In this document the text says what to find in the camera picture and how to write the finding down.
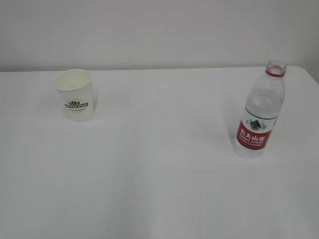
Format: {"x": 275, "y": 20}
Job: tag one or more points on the clear water bottle red label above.
{"x": 262, "y": 108}

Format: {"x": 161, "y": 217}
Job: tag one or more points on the white paper cup green logo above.
{"x": 75, "y": 89}

